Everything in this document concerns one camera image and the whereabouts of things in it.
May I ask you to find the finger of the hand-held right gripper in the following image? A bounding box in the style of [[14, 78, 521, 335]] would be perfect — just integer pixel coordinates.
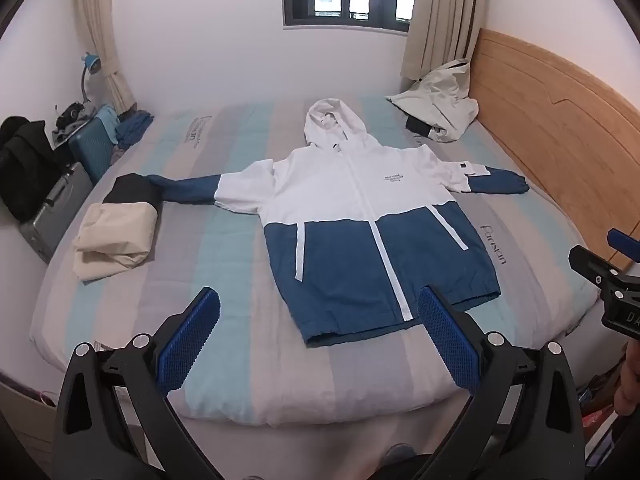
[[607, 228, 640, 264], [568, 245, 632, 292]]

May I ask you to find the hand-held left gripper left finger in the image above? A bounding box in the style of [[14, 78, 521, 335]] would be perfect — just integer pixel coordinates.
[[52, 287, 236, 480]]

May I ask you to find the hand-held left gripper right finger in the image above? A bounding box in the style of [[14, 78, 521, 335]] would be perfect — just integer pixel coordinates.
[[417, 285, 586, 480]]

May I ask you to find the white and blue hooded jacket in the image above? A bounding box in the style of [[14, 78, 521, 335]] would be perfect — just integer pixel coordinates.
[[146, 98, 531, 348]]

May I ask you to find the person's right forearm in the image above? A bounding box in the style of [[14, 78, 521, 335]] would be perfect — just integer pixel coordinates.
[[614, 342, 640, 417]]

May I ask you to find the pile of blue clothes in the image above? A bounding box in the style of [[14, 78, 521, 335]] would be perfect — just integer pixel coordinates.
[[114, 109, 156, 150]]

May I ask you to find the bed with striped sheet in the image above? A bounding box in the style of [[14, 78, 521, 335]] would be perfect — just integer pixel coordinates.
[[29, 94, 601, 428]]

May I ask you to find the folded beige and black jacket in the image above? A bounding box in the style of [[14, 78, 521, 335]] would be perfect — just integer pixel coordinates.
[[72, 173, 163, 282]]

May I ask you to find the wooden headboard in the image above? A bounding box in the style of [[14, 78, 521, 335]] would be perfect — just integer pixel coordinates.
[[467, 27, 640, 273]]

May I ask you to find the grey suitcase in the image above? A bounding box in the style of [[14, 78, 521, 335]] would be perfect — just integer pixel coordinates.
[[19, 161, 96, 265]]

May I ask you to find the teal suitcase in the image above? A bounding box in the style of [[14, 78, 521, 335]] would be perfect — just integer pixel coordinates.
[[67, 115, 121, 186]]

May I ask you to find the light grey jacket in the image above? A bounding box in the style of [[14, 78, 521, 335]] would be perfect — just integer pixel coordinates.
[[385, 58, 481, 143]]

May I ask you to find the light blue cloth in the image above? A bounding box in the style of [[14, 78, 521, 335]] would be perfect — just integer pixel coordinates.
[[95, 105, 122, 143]]

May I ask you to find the black bag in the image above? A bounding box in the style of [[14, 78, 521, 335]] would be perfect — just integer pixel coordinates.
[[0, 116, 63, 223]]

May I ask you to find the small black device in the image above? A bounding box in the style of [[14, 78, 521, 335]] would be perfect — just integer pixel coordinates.
[[54, 102, 87, 128]]

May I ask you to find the blue desk lamp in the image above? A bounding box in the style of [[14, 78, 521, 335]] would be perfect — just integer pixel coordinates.
[[79, 51, 103, 106]]

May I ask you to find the beige curtain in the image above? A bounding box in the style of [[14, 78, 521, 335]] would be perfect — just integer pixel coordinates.
[[400, 0, 491, 81], [74, 0, 138, 111]]

